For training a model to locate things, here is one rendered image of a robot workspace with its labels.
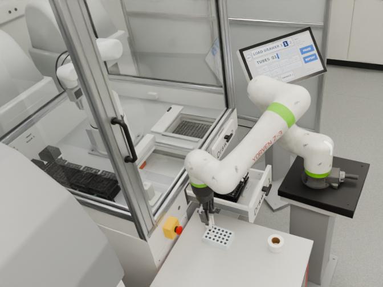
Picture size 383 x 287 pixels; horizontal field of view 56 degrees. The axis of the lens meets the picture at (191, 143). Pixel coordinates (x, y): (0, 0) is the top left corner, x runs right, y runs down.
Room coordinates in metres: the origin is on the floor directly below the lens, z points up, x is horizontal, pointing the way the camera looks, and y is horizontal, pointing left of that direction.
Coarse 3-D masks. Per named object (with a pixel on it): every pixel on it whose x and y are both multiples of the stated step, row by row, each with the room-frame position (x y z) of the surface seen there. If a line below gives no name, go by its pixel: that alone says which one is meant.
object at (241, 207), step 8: (248, 176) 1.31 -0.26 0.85; (256, 176) 1.28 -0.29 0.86; (256, 184) 1.25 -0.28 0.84; (192, 192) 1.22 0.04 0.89; (248, 192) 1.20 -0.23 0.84; (192, 200) 1.22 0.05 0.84; (216, 200) 1.15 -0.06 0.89; (224, 200) 1.13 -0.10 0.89; (240, 200) 1.16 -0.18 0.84; (248, 200) 1.15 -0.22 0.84; (224, 208) 1.12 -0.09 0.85; (232, 208) 1.10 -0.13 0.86; (240, 208) 1.08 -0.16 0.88
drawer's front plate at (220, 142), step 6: (228, 126) 1.65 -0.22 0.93; (222, 132) 1.60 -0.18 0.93; (228, 132) 1.63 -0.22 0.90; (234, 132) 1.71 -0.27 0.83; (222, 138) 1.57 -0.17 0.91; (216, 144) 1.51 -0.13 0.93; (222, 144) 1.56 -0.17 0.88; (228, 144) 1.62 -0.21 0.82; (216, 150) 1.49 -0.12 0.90; (216, 156) 1.48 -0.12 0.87
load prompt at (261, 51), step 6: (276, 42) 2.09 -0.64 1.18; (282, 42) 2.09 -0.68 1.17; (288, 42) 2.10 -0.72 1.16; (258, 48) 2.05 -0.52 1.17; (264, 48) 2.06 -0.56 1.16; (270, 48) 2.06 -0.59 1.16; (276, 48) 2.06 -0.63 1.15; (282, 48) 2.06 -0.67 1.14; (252, 54) 2.03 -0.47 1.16; (258, 54) 2.03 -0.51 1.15; (264, 54) 2.03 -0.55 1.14
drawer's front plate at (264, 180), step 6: (270, 168) 1.26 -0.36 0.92; (264, 174) 1.21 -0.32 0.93; (270, 174) 1.26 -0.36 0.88; (264, 180) 1.18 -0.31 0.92; (270, 180) 1.26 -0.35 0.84; (258, 186) 1.15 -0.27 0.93; (258, 192) 1.11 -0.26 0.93; (264, 192) 1.18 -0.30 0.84; (252, 198) 1.08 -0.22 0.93; (258, 198) 1.10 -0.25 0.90; (252, 204) 1.05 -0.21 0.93; (258, 204) 1.10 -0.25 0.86; (252, 210) 1.04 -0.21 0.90; (258, 210) 1.10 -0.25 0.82; (252, 216) 1.03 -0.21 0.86; (252, 222) 1.03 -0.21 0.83
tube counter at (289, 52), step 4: (292, 48) 2.07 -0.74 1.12; (280, 52) 2.05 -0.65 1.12; (284, 52) 2.05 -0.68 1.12; (288, 52) 2.05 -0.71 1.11; (292, 52) 2.05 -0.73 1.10; (296, 52) 2.05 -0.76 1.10; (272, 56) 2.03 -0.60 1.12; (276, 56) 2.03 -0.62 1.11; (280, 56) 2.03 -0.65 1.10; (284, 56) 2.03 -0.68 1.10; (272, 60) 2.01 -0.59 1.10
